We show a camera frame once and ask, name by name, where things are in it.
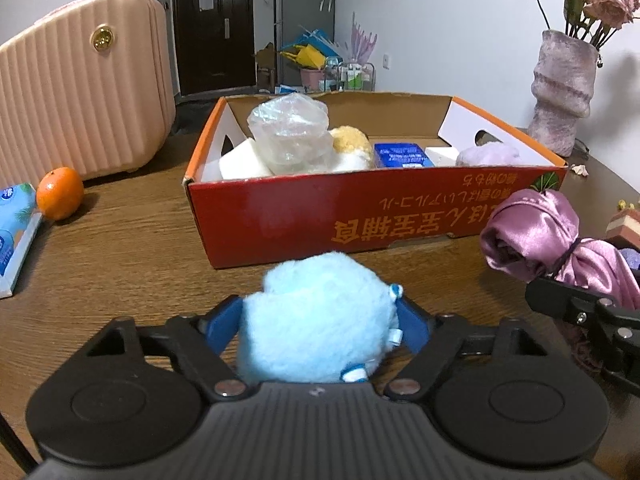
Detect lilac plush cube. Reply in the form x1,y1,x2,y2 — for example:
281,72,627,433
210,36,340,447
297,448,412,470
456,141,523,167

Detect pink bin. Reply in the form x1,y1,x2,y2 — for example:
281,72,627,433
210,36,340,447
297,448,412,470
300,67,328,93

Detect white foam cylinder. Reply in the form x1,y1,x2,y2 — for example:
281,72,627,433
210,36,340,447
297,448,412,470
218,139,273,181

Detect red cardboard box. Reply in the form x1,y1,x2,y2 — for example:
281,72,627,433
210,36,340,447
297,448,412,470
182,91,568,270

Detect yellow bag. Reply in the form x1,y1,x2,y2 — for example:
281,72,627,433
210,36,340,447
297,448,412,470
280,44,328,71

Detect blue tissue pack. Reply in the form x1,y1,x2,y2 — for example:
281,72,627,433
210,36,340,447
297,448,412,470
0,182,43,300

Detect blue plastic bag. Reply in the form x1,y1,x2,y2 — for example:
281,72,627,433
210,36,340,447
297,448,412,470
292,25,346,58

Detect pink satin scrunchie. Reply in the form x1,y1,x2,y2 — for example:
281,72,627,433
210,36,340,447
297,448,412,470
479,189,640,376

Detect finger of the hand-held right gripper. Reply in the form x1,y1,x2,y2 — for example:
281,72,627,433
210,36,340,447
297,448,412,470
525,276,640,386

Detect purple ribbed vase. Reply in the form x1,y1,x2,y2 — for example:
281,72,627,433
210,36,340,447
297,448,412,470
527,29,600,157

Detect yellow white plush toy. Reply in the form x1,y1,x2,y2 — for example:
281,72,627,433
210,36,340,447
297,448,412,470
327,126,375,171

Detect clear plastic bag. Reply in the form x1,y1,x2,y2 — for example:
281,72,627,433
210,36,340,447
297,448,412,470
246,92,335,175

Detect brown cardboard carton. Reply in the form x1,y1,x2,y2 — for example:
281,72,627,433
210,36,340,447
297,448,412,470
255,42,277,93

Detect orange mandarin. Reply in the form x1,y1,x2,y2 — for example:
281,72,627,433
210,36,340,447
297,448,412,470
36,166,85,222

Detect dried pink roses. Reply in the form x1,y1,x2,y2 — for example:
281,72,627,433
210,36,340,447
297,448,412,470
510,0,640,51

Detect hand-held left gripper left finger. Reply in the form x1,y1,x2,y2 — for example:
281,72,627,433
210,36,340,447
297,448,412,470
85,294,251,403

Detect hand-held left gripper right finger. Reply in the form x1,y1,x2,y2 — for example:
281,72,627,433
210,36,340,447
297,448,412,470
384,295,551,403

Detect small blue white carton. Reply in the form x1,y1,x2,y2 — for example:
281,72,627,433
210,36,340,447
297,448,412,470
372,141,461,168

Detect pink layered sponge block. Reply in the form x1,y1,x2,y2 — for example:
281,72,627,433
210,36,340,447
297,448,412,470
605,210,640,248

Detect dark wooden door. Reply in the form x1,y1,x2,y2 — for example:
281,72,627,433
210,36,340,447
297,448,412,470
171,0,257,97

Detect wire basket with bottles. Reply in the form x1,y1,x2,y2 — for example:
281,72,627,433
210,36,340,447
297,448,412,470
325,57,376,93

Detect grey refrigerator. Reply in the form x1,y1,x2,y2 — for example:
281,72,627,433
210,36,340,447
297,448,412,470
274,0,338,93

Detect pink ribbed suitcase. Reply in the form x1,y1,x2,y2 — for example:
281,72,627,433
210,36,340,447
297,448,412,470
0,0,177,188

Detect purple feather wall decor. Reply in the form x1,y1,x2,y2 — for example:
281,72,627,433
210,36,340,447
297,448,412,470
349,11,378,63

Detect light blue plush toy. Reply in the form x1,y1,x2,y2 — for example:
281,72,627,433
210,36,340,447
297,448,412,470
235,251,405,385

